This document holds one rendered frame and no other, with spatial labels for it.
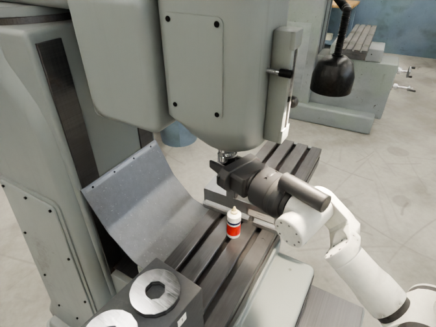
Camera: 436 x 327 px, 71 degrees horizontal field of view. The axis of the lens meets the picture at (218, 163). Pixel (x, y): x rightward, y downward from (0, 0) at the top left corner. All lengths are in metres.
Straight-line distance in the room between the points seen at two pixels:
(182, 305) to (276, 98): 0.41
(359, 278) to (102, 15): 0.64
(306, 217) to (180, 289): 0.26
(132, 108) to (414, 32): 6.71
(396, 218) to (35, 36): 2.49
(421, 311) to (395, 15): 6.65
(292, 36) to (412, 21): 6.58
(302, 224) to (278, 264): 0.47
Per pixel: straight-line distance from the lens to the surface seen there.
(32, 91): 0.83
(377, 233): 2.51
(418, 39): 7.16
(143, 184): 1.03
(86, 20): 0.67
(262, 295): 0.96
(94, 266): 1.14
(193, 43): 0.54
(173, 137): 3.11
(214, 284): 0.84
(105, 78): 0.68
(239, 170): 0.67
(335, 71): 0.57
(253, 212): 0.95
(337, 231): 0.65
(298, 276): 1.02
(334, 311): 1.09
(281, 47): 0.56
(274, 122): 0.61
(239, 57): 0.51
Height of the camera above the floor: 1.66
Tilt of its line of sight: 35 degrees down
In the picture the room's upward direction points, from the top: straight up
